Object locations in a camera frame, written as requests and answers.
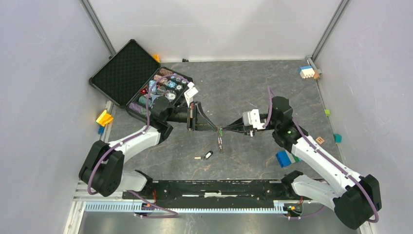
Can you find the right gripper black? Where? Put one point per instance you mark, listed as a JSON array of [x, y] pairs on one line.
[[246, 129]]

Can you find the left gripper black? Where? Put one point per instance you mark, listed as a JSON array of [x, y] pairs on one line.
[[197, 118]]

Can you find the keyring with bunch of keys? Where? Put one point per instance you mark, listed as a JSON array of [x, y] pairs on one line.
[[220, 142]]

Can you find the key with black tag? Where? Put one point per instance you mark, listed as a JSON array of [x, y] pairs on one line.
[[205, 156]]

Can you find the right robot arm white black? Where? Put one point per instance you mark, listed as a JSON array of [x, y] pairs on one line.
[[354, 198]]

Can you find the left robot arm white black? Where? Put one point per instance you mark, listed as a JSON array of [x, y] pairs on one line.
[[102, 170]]

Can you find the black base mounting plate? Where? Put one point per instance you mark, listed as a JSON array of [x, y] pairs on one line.
[[210, 194]]

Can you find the wooden letter cube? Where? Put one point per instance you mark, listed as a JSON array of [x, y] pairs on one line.
[[319, 140]]

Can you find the orange block behind case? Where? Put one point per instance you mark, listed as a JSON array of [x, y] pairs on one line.
[[156, 57]]

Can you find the black poker chip case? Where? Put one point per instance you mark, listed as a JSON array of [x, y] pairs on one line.
[[133, 78]]

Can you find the white blue toy brick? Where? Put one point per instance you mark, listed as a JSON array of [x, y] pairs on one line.
[[307, 72]]

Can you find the teal cube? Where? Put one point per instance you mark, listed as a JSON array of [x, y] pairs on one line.
[[337, 138]]

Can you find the yellow orange toy block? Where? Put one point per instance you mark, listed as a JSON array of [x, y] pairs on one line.
[[104, 118]]

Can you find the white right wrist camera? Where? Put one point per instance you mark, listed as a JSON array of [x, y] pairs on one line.
[[252, 118]]

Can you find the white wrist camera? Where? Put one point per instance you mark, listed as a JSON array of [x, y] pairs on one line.
[[190, 93], [252, 118]]

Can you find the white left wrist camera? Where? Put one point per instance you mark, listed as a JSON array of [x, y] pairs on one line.
[[190, 93]]

